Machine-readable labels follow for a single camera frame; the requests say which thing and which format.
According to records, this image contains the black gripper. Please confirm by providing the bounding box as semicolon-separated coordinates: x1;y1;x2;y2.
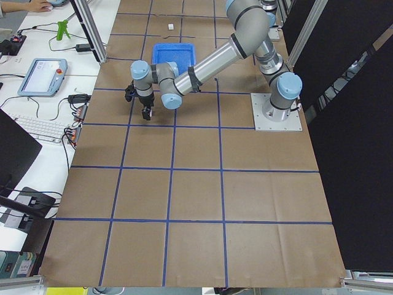
136;93;154;120

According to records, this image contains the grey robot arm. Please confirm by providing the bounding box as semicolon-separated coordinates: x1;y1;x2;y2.
125;0;303;122

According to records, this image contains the blue plastic tray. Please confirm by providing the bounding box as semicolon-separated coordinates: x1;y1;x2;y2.
152;43;197;74

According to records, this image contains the person's hand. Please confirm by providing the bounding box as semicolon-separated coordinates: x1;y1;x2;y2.
25;0;52;12

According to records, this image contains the black power adapter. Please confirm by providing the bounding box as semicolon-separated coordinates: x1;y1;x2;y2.
75;44;91;52

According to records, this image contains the white keyboard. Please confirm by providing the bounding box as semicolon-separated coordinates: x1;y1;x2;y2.
11;115;75;144

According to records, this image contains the teach pendant tablet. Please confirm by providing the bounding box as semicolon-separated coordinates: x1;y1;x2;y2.
17;58;68;97

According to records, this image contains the green grabber tool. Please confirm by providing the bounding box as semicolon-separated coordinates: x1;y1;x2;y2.
56;20;71;41

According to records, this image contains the black monitor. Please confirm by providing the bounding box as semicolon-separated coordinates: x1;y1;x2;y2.
0;111;42;197

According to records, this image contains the aluminium frame post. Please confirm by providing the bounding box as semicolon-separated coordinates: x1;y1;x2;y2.
70;0;107;64

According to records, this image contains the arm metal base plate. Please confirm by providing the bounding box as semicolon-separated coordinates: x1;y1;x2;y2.
251;93;303;132

